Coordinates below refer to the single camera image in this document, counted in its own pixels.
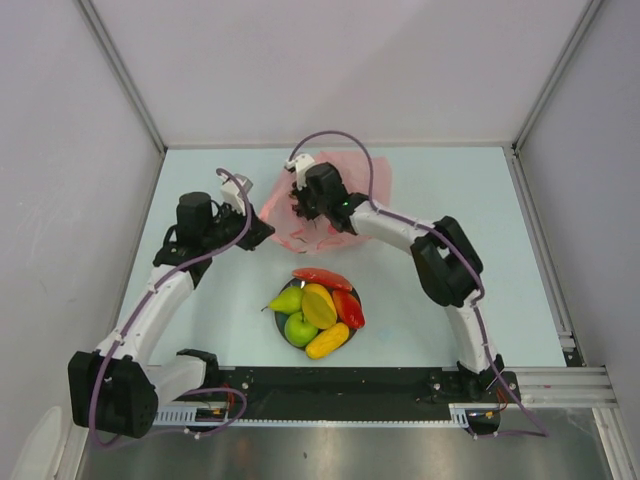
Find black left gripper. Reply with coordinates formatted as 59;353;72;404
202;198;274;252

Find pink plastic bag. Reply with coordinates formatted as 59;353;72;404
259;151;392;255

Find green fake pear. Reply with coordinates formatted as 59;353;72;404
263;286;304;315

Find fake watermelon slice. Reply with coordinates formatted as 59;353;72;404
292;267;353;292

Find dark teal ceramic plate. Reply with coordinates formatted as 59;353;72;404
272;278;362;352

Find orange fake fruit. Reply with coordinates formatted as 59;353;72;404
301;293;337;330

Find green fake apple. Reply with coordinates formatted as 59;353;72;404
284;312;318;348

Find red fake fruit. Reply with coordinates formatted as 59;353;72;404
332;290;366;330

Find yellow fake mango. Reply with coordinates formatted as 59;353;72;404
305;322;350;360

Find black fake grapes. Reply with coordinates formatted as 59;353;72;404
289;182;318;220

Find yellow fake lemon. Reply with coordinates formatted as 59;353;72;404
303;283;331;298

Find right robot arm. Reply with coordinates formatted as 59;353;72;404
288;155;509;401

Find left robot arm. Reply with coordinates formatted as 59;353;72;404
67;192;275;439

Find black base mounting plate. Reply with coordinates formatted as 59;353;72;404
164;365;522;421

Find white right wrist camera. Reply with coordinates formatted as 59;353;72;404
284;153;316;190

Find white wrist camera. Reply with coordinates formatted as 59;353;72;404
217;173;253;216
284;153;316;190

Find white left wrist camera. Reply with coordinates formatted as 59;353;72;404
217;173;253;216

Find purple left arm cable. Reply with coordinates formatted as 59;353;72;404
89;167;251;447

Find white slotted cable duct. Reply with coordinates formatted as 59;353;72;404
153;405;198;426

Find aluminium frame rail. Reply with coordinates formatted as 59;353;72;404
512;367;618;408

